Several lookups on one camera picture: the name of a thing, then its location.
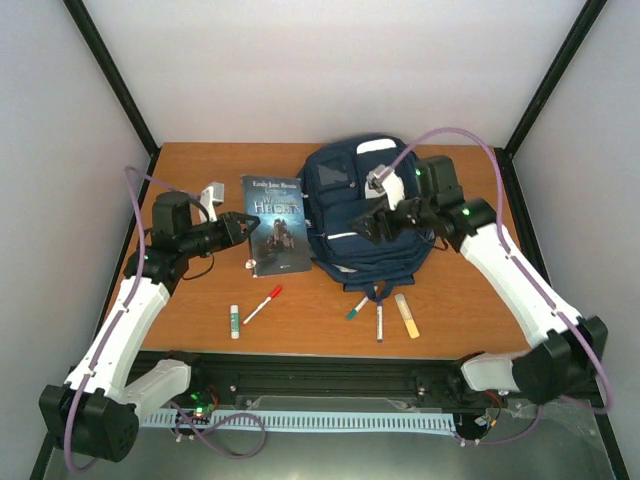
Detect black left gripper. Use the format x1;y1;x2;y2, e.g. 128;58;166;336
182;211;262;258

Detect dark teal Bronte book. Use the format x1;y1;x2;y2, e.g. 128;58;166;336
241;175;311;278

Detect navy blue student backpack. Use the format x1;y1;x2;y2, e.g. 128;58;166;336
298;133;435;303

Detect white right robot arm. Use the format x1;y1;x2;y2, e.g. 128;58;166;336
351;156;608;405

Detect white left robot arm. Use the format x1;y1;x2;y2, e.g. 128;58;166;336
39;191;260;472

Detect red marker pen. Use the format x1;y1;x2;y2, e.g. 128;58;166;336
242;285;283;325

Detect white glue stick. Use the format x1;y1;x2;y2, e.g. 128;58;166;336
230;304;240;340

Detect purple marker pen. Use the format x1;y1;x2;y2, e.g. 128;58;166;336
376;300;384;343

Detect green capped marker pen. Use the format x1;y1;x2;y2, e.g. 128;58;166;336
346;285;378;321

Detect yellow highlighter pen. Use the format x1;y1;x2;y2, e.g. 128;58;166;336
394;294;420;339

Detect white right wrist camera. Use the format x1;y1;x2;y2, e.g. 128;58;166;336
364;164;405;211

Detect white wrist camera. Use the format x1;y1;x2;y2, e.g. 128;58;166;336
196;182;225;222
364;164;405;211

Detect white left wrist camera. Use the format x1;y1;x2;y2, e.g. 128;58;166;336
196;182;225;222

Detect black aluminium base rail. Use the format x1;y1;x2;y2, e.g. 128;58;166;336
59;349;601;411

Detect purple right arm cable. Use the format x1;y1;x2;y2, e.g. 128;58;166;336
382;127;614;447

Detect light blue slotted cable duct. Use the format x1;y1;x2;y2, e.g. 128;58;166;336
141;408;455;435

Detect black left corner frame post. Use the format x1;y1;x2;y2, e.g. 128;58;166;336
63;0;160;158

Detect black corner frame post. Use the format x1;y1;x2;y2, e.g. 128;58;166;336
502;0;609;156
63;0;160;158

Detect black right corner frame post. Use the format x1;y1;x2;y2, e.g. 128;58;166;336
502;0;609;156

